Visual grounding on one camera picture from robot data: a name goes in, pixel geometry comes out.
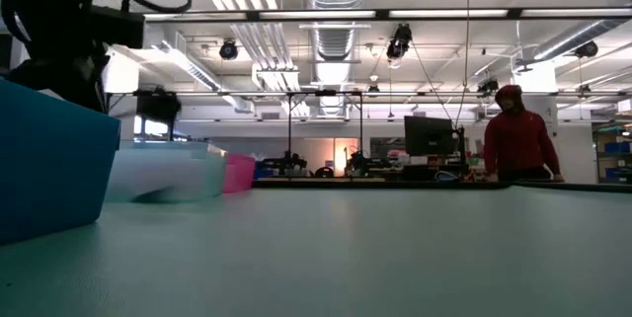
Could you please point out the person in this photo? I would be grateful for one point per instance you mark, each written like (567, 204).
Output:
(516, 144)

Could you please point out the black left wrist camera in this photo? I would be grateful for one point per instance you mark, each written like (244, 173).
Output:
(121, 25)

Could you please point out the pink plastic bin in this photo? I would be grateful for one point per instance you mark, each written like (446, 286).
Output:
(239, 174)

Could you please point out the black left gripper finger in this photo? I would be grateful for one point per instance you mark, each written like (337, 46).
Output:
(69, 77)

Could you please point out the black computer monitor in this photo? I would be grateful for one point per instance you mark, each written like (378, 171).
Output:
(427, 136)

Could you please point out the overhead beam with light strips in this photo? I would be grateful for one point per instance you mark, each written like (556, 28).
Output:
(444, 13)

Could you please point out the black background robot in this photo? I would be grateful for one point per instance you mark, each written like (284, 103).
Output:
(360, 161)
(286, 163)

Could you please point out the black hanging ceiling device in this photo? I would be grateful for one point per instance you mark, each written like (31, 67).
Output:
(400, 43)

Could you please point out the silver slanted ceiling duct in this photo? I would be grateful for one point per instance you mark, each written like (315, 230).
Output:
(568, 40)

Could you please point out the shelf with blue bins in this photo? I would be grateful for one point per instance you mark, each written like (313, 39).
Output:
(612, 149)

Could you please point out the black table frame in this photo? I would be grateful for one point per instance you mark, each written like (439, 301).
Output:
(395, 184)

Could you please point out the translucent green plastic bin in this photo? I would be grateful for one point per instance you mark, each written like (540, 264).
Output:
(163, 169)

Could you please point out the dark teal plastic bin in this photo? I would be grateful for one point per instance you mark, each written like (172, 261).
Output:
(49, 169)

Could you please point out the black frame workstation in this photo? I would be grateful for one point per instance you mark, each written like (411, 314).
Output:
(290, 129)

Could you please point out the black ceiling speaker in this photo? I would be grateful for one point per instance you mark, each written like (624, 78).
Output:
(228, 50)
(586, 49)

